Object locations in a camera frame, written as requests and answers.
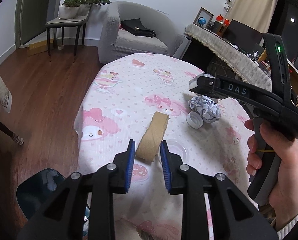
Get white paper ball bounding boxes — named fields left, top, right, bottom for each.
left=188, top=95, right=221, bottom=124

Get white plastic bottle cap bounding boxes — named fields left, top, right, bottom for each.
left=186, top=112, right=204, bottom=129

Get clear plastic lid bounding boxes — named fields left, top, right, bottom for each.
left=166, top=138, right=188, bottom=163

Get brown cardboard tape roll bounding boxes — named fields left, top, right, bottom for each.
left=135, top=112, right=169, bottom=162

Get person's right hand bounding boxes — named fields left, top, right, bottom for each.
left=244, top=119, right=298, bottom=231

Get beige fringed desk cloth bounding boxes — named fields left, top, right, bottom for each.
left=184, top=23, right=272, bottom=92

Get black monitor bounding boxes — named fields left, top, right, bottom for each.
left=222, top=20, right=262, bottom=47

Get pink cartoon tablecloth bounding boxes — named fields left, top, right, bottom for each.
left=75, top=54, right=251, bottom=239

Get beige curtain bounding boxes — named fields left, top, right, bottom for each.
left=227, top=0, right=278, bottom=33

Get small blue globe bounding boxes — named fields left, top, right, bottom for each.
left=197, top=17, right=207, bottom=28

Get framed picture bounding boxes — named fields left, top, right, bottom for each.
left=193, top=8, right=214, bottom=28

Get dark table leg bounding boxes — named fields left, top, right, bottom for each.
left=0, top=121, right=24, bottom=146

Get black handbag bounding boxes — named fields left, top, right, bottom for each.
left=120, top=18, right=156, bottom=38

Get grey armchair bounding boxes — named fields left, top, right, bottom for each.
left=98, top=1, right=184, bottom=64

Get grey dining chair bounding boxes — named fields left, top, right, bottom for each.
left=45, top=0, right=91, bottom=61

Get grey door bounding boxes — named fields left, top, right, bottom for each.
left=15, top=0, right=60, bottom=48

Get potted green plant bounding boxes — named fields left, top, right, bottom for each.
left=58, top=0, right=110, bottom=20

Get white security camera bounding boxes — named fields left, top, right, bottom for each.
left=224, top=0, right=234, bottom=10

